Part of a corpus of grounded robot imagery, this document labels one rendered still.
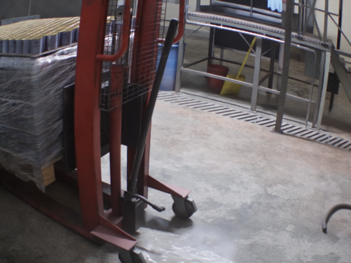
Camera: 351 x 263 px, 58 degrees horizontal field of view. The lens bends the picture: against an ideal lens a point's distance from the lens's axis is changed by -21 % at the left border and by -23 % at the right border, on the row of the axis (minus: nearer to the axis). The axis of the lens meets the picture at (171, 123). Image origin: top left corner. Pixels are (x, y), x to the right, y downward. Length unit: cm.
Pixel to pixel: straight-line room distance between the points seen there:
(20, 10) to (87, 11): 447
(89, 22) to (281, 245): 174
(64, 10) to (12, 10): 144
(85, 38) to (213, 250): 141
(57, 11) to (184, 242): 397
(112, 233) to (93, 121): 62
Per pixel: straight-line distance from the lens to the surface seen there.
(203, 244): 228
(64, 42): 188
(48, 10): 551
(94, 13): 165
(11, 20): 391
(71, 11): 515
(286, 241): 242
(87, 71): 171
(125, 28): 156
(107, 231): 201
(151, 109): 188
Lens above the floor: 147
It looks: 22 degrees down
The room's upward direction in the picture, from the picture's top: 5 degrees clockwise
